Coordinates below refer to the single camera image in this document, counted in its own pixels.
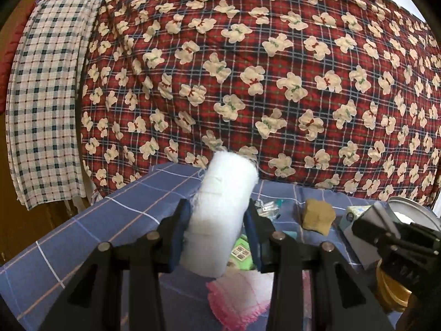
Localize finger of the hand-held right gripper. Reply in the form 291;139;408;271
351;206;407;249
377;236;435;293

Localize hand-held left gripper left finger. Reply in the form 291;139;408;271
39;198;193;331

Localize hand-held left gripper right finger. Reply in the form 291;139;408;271
243;198;395;331

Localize green tissue packet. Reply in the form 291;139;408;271
227;234;257;271

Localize white fluffy towel roll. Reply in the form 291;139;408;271
181;150;259;278

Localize round metal basin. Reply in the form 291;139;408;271
388;196;441;236

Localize patterned tissue pack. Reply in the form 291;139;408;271
338;205;372;232

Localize gold round tin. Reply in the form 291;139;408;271
375;258;414;314

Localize clear plastic packets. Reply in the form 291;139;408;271
253;198;282;220

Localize brown sponge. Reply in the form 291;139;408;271
301;199;336;235

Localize pink-edged white cloth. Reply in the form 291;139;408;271
206;269;276;331

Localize blue plaid bedsheet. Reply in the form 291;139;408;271
0;162;402;331

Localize red bear-print quilt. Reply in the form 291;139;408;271
77;0;441;212

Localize white and blue checkered cloth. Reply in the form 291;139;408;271
6;0;104;211

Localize red quilted cloth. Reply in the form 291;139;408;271
0;2;39;115

